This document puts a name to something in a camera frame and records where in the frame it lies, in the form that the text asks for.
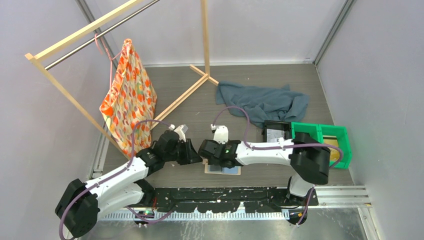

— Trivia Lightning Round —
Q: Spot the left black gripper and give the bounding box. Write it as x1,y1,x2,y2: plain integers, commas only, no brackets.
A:
164,138,202,165

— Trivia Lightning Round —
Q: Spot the black VIP credit card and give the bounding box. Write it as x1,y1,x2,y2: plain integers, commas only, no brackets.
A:
207,165,223,174

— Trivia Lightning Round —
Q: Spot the beige leather card holder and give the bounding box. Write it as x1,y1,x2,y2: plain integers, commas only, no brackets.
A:
202,159,241,176

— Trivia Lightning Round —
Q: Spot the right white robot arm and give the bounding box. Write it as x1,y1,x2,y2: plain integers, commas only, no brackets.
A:
198,125,331,205

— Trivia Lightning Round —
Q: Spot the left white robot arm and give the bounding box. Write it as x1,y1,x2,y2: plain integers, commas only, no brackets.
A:
54,124,202,240

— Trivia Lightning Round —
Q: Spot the black tray with cards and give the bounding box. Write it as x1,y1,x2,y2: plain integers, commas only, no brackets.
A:
262,120,293,143

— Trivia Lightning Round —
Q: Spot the blue grey cloth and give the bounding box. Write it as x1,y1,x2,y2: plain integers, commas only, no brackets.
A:
215,81,310,128

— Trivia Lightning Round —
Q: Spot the orange floral fabric bag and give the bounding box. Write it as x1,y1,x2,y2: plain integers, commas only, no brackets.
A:
99,38,157,157

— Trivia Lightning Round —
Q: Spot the green plastic bin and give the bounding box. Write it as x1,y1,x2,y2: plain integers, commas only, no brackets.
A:
290,122,352,169

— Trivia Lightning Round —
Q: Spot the metal hanging rod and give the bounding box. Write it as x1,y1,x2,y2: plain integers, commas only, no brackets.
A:
45,0,160,70

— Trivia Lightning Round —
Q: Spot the wooden clothes rack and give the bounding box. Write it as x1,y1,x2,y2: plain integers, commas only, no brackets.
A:
21,0,203,152

